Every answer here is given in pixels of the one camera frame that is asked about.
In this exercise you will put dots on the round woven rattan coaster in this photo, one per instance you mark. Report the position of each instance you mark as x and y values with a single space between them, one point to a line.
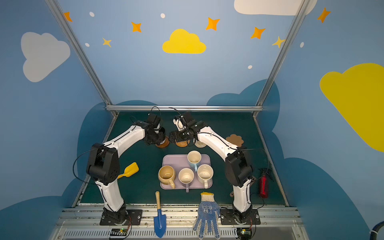
183 144

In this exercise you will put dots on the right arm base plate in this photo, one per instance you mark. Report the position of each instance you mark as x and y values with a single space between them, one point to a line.
234 217

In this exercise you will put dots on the lilac mug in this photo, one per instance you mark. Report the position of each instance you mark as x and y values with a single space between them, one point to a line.
186 177

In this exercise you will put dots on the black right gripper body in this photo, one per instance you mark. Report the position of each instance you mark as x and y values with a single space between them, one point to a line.
178 136

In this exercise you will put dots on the left aluminium frame post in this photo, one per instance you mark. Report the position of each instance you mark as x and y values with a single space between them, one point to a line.
57 12

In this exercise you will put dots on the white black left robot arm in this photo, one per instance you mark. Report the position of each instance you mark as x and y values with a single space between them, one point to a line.
104 167

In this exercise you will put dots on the right aluminium frame post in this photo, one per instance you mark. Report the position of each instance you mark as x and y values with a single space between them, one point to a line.
290 37

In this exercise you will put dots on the white multicolour rope coaster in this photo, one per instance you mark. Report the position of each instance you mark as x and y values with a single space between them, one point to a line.
199 144

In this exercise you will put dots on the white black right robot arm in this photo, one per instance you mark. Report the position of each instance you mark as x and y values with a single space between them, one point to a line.
239 167

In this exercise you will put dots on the aluminium frame post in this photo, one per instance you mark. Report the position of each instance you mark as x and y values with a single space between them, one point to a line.
290 37
57 12

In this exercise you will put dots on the black mug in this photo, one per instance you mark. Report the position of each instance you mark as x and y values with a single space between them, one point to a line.
160 138

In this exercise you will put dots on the light blue mug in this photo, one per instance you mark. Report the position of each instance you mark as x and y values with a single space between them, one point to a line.
194 159

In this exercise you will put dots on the red brush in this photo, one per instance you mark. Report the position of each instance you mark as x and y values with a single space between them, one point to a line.
266 175

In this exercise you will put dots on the blue dotted work glove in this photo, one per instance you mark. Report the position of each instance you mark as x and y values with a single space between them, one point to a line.
208 215

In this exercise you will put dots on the yellow plastic scoop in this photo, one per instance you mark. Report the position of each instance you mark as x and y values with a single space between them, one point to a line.
129 170

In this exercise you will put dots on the flower-shaped cork coaster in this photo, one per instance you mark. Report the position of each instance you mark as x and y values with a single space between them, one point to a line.
235 140

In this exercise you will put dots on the yellow mug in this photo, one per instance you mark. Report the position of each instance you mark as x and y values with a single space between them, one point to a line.
167 176

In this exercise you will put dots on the aluminium rear frame rail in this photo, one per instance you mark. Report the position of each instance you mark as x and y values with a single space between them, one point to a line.
135 108

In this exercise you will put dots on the brown wooden coaster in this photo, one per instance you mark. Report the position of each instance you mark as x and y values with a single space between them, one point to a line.
164 144

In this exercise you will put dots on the blue garden trowel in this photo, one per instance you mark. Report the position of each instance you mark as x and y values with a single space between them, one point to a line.
160 220

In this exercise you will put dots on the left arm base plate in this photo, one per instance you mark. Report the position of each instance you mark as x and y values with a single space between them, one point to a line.
121 218

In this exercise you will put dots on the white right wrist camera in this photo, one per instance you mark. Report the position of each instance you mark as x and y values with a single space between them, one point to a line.
178 122

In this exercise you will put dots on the lilac plastic tray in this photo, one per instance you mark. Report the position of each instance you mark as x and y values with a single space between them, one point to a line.
179 162

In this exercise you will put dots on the white mug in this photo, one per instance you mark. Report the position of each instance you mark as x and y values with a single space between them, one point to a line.
205 174

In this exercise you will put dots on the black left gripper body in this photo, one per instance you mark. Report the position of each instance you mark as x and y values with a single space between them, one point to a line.
160 137

